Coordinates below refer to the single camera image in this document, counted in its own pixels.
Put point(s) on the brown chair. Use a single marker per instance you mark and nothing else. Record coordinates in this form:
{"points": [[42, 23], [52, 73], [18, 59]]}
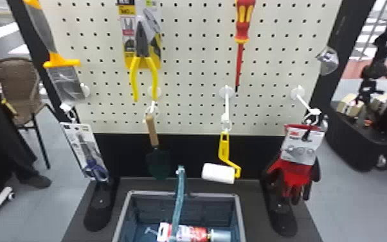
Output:
{"points": [[19, 88]]}

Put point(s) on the white pegboard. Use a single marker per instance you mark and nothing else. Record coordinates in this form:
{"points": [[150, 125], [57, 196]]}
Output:
{"points": [[200, 67]]}

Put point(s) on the yellow pliers on card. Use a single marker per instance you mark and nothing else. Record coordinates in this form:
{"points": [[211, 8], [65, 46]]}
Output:
{"points": [[142, 44]]}

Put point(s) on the yellow paint roller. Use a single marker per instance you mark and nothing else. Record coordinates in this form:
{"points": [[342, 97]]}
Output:
{"points": [[217, 173]]}

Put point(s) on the red yellow screwdriver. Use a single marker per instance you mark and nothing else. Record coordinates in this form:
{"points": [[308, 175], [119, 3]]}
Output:
{"points": [[241, 32]]}

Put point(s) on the red white carded tool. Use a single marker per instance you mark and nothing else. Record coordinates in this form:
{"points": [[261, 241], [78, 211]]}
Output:
{"points": [[193, 234]]}

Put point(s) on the red black gloves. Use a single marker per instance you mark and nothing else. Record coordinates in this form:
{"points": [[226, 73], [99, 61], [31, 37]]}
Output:
{"points": [[289, 175]]}

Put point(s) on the blue basket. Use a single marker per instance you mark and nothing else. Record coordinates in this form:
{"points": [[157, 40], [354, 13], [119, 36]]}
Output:
{"points": [[183, 211]]}

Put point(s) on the blue scissors on card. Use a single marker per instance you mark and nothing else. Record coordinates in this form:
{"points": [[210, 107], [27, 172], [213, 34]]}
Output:
{"points": [[84, 148]]}

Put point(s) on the black side table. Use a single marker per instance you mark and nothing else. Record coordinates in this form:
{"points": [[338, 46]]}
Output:
{"points": [[359, 142]]}

